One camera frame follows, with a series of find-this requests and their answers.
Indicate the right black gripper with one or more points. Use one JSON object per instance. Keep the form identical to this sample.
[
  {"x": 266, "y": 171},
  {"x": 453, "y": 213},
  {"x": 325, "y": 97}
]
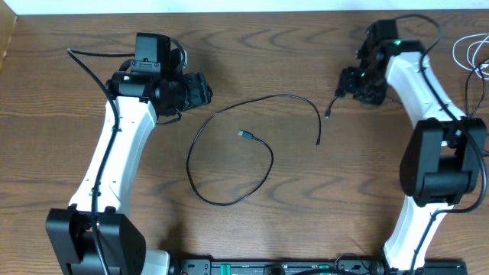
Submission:
[{"x": 348, "y": 85}]

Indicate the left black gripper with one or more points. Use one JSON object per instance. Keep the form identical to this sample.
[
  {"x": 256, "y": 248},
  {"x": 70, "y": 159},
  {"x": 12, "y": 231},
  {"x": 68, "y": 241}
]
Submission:
[{"x": 199, "y": 93}]

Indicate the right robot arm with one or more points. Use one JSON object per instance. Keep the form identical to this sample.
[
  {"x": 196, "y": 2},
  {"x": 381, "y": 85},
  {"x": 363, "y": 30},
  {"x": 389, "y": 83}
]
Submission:
[{"x": 442, "y": 170}]

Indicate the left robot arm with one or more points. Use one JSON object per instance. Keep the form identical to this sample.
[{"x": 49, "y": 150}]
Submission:
[{"x": 94, "y": 233}]

